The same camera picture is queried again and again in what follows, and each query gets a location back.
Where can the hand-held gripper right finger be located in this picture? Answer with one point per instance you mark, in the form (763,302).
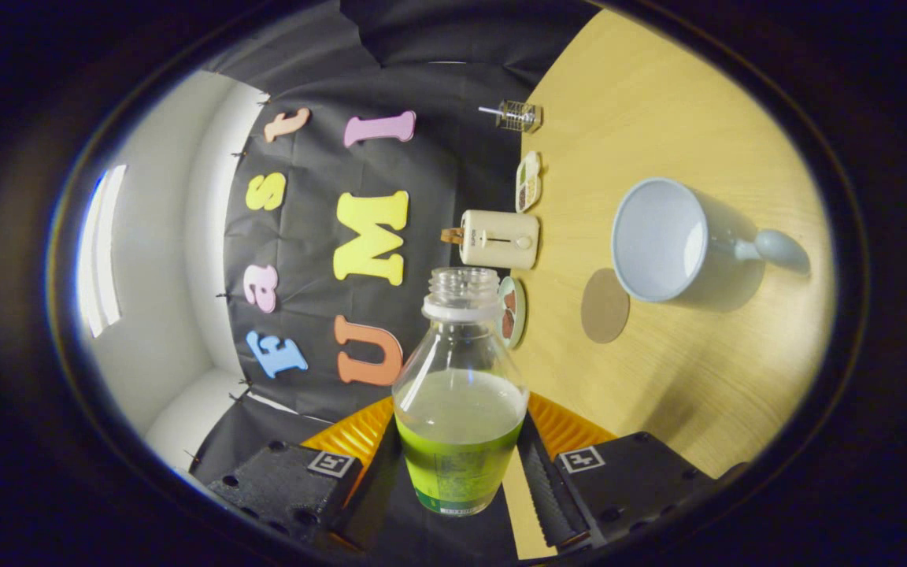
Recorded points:
(548,488)

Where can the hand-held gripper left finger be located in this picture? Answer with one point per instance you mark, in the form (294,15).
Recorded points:
(367,492)

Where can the clear green juice bottle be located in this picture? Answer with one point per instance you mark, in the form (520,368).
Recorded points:
(461,449)

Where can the round brown coaster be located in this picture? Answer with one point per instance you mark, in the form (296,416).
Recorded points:
(605,307)

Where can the pale grey cup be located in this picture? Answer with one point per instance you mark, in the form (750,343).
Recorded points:
(658,240)

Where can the brown food piece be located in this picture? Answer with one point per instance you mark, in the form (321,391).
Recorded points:
(508,327)
(509,300)

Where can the pale green plate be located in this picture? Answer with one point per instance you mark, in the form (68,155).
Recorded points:
(520,315)

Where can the wooden table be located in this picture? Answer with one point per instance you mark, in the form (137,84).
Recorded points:
(697,378)

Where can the white toaster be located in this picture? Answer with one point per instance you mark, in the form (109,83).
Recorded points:
(501,239)

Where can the brown toast slice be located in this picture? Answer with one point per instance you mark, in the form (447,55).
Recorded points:
(451,235)

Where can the black backdrop cloth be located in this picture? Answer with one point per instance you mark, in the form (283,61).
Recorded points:
(308,228)

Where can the white divided snack tray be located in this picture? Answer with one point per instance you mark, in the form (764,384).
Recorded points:
(529,181)

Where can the large ceiling light panel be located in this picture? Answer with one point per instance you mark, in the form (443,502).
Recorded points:
(101,252)

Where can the clear glass tumbler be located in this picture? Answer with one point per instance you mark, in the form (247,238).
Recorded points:
(520,116)

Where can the white straw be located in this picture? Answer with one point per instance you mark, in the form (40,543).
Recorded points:
(488,111)

